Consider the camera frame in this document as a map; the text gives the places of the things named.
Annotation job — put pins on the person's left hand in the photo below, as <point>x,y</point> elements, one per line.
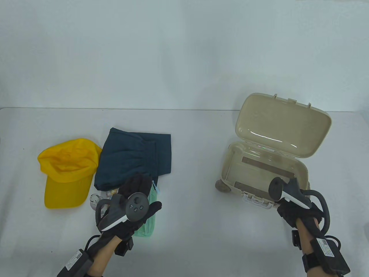
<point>137,184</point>

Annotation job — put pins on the person's right hand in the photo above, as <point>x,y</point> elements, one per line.
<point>294,213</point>

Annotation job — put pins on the green mesh pouch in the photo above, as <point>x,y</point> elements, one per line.
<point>147,228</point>

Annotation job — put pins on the small purple bottle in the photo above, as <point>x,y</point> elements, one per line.
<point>94,200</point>

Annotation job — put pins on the beige hard-shell suitcase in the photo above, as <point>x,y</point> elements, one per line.
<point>282,124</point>

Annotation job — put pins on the person's right forearm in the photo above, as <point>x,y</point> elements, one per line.
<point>307,233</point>

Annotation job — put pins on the grey left hand controller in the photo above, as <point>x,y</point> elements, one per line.
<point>137,206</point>

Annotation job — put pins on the grey hand controller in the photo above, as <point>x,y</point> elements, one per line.
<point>137,206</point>
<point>276,187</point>

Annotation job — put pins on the folded dark teal shorts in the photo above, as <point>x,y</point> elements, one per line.
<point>129,155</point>

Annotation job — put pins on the grey right hand controller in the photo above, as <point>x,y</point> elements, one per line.
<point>276,187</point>

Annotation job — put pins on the black right wrist box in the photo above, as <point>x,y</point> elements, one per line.
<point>330,256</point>

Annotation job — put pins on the black wrist box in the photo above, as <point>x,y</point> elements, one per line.
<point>75,264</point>
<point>330,256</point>

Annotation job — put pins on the yellow cap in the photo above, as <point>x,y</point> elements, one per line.
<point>66,184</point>

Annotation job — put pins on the black left wrist box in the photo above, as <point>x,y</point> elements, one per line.
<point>75,264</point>

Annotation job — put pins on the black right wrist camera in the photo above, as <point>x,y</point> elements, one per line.
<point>297,239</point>

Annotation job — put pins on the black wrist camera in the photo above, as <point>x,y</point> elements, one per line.
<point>124,247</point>
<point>297,239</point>

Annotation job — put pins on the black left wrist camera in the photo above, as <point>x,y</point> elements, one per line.
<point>124,247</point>

